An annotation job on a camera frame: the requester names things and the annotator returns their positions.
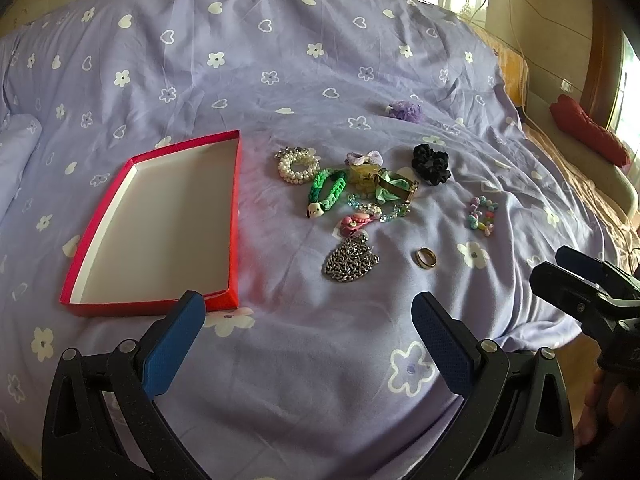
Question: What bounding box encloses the purple bow hair clip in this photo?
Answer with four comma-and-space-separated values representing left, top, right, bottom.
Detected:
345, 150, 383, 167

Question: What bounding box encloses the pastel candy bead bracelet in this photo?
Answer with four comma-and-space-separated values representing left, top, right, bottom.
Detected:
465, 195, 500, 238

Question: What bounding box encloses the person's right hand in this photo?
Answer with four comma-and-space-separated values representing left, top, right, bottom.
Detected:
574, 367, 639, 448

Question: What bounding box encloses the red shallow cardboard box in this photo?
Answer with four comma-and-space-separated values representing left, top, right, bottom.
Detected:
60, 130, 241, 316

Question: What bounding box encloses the yellow translucent hair claw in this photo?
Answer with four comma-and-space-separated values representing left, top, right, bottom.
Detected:
348, 162, 380, 195

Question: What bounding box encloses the white pearl bracelet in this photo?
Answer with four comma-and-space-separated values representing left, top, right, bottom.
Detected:
274, 146, 321, 187

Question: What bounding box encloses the blue glass bead bracelet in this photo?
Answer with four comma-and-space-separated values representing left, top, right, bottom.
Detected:
346, 192, 412, 224

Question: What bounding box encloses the purple fluffy hair tie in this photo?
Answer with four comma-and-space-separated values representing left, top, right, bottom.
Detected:
384, 100, 426, 124

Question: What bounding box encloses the black fabric scrunchie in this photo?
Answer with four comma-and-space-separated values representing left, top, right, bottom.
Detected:
411, 144, 451, 186

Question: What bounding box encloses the purple floral duvet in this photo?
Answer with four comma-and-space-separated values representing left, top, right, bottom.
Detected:
1, 0, 616, 479

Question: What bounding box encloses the green braided bracelet with panda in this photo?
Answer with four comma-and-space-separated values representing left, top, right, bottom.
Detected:
305, 168, 350, 220

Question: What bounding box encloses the red cushion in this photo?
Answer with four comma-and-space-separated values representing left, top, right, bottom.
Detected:
549, 94, 631, 168

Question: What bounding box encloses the gold ring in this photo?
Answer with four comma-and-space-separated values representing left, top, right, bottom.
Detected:
413, 246, 440, 271

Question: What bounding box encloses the pink hair clip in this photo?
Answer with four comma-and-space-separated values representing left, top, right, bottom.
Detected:
338, 212, 375, 237

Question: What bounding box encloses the mint green hair tie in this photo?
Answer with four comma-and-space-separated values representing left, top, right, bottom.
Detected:
372, 169, 420, 206

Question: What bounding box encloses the silver chain necklace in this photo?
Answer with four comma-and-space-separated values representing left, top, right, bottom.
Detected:
322, 233, 381, 284

